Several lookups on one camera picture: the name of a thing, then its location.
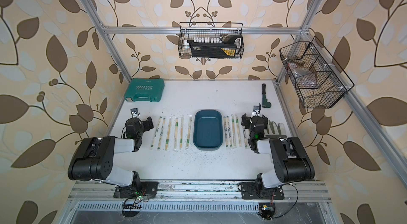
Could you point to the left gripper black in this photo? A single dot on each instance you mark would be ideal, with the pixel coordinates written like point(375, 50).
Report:
point(147, 123)

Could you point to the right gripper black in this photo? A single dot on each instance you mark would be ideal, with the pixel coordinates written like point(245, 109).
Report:
point(247, 121)

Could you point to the chopsticks pair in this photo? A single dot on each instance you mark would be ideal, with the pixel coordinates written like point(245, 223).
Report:
point(226, 132)
point(181, 133)
point(156, 132)
point(233, 131)
point(176, 134)
point(168, 134)
point(161, 134)
point(188, 132)
point(238, 134)
point(245, 137)

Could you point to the teal plastic storage box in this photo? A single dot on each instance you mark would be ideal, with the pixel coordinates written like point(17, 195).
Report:
point(208, 130)

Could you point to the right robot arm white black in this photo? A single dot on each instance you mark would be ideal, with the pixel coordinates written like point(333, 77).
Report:
point(288, 155)

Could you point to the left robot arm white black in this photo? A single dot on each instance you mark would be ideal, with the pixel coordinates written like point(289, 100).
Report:
point(94, 157)

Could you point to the black power supply box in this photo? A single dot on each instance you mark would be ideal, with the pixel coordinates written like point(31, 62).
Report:
point(214, 50)

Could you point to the white grey work glove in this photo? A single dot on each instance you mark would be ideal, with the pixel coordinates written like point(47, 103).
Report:
point(276, 130)

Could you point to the green black hand tool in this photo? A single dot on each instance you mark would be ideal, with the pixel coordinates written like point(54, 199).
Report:
point(265, 103)

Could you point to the green plastic tool case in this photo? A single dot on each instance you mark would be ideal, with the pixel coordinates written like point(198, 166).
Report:
point(145, 90)

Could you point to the plastic bag in basket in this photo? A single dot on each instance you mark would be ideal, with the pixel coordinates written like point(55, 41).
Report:
point(302, 75)

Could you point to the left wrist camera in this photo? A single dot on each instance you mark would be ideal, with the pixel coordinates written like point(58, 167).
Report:
point(134, 112)

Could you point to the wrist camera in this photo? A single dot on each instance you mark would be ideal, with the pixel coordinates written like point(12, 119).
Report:
point(256, 110)
point(134, 112)

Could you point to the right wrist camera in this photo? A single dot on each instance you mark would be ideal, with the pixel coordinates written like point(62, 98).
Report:
point(256, 110)

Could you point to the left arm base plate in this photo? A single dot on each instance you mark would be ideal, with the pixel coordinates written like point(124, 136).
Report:
point(144, 190)

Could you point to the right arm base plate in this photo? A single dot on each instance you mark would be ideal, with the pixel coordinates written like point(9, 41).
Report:
point(262, 190)

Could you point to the black wire basket right wall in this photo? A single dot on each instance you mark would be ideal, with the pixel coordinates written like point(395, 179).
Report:
point(332, 82)

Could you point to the black wire basket wall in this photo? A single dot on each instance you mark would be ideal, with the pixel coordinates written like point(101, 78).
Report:
point(332, 82)
point(209, 32)

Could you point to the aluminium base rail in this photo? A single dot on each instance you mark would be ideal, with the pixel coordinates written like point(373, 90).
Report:
point(194, 196)

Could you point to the black wire basket back wall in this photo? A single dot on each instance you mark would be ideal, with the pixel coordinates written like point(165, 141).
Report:
point(209, 32)

